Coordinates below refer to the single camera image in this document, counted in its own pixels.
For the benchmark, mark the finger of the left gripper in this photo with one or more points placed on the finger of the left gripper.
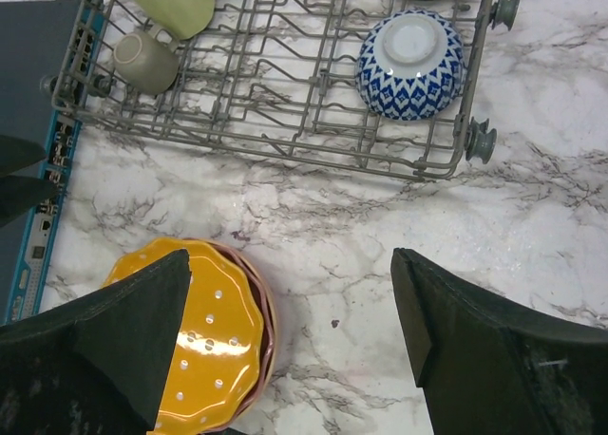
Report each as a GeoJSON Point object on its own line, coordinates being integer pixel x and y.
{"type": "Point", "coordinates": [19, 194]}
{"type": "Point", "coordinates": [17, 153]}

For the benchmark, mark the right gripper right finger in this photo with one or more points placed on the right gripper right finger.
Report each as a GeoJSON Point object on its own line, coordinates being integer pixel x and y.
{"type": "Point", "coordinates": [488, 365]}

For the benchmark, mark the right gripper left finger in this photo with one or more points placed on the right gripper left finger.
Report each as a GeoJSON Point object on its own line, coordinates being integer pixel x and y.
{"type": "Point", "coordinates": [99, 363]}

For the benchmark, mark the yellow polka dot plate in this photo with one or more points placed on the yellow polka dot plate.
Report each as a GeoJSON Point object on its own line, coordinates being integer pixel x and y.
{"type": "Point", "coordinates": [216, 360]}

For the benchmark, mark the grey ceramic mug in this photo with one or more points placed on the grey ceramic mug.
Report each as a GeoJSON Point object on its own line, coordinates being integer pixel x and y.
{"type": "Point", "coordinates": [147, 59]}

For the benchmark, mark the pink polka dot plate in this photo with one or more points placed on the pink polka dot plate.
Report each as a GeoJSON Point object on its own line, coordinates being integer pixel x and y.
{"type": "Point", "coordinates": [263, 321]}

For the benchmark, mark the light green ceramic mug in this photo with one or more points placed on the light green ceramic mug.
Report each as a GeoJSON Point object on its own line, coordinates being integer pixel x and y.
{"type": "Point", "coordinates": [182, 18]}

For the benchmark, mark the red blue patterned bowl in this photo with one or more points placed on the red blue patterned bowl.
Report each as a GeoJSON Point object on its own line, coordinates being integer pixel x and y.
{"type": "Point", "coordinates": [411, 66]}

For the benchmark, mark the grey wire dish rack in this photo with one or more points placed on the grey wire dish rack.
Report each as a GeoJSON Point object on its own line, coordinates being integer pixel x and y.
{"type": "Point", "coordinates": [275, 79]}

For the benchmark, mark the pink plate under stack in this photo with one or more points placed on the pink plate under stack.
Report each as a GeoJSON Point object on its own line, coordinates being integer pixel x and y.
{"type": "Point", "coordinates": [268, 311]}

